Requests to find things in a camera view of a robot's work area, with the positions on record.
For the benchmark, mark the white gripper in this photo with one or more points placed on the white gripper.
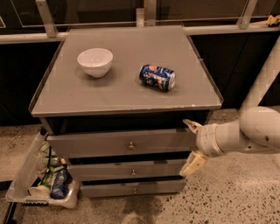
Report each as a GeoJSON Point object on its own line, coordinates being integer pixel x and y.
{"type": "Point", "coordinates": [206, 140]}

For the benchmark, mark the grey top drawer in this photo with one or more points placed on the grey top drawer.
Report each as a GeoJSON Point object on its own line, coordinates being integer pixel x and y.
{"type": "Point", "coordinates": [122, 143]}

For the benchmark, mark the grey drawer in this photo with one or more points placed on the grey drawer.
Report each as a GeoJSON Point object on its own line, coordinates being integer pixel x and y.
{"type": "Point", "coordinates": [137, 188]}
{"type": "Point", "coordinates": [122, 143]}
{"type": "Point", "coordinates": [126, 170]}

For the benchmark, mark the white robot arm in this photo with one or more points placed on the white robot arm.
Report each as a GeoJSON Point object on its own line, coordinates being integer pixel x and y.
{"type": "Point", "coordinates": [257, 129]}

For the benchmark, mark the grey bottom drawer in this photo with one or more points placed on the grey bottom drawer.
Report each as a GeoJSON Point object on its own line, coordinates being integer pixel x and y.
{"type": "Point", "coordinates": [137, 188]}

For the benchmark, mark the grey drawer cabinet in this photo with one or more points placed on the grey drawer cabinet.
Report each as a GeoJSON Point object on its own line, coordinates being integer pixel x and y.
{"type": "Point", "coordinates": [69, 101]}

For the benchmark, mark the grey middle drawer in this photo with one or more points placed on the grey middle drawer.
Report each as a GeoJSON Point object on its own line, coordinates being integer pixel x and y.
{"type": "Point", "coordinates": [126, 170]}

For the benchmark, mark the blue soda can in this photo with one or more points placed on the blue soda can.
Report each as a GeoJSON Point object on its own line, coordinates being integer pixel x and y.
{"type": "Point", "coordinates": [157, 77]}

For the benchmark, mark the white ceramic bowl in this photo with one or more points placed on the white ceramic bowl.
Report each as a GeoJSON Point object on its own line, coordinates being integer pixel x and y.
{"type": "Point", "coordinates": [96, 61]}

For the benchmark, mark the blue snack bag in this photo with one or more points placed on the blue snack bag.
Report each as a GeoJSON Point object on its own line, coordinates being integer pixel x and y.
{"type": "Point", "coordinates": [60, 182]}

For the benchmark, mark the green snack bag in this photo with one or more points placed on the green snack bag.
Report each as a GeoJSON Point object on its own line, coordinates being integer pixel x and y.
{"type": "Point", "coordinates": [48, 163]}

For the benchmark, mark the clear plastic bin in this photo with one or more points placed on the clear plastic bin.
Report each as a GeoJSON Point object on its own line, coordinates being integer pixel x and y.
{"type": "Point", "coordinates": [28, 175]}

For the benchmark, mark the white paper cup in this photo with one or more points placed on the white paper cup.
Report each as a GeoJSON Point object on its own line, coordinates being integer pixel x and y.
{"type": "Point", "coordinates": [39, 191]}

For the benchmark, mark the metal railing frame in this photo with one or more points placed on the metal railing frame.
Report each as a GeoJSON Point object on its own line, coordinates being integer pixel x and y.
{"type": "Point", "coordinates": [31, 21]}

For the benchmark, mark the tan object on rail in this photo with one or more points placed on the tan object on rail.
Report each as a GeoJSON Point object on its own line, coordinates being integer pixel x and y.
{"type": "Point", "coordinates": [272, 21]}

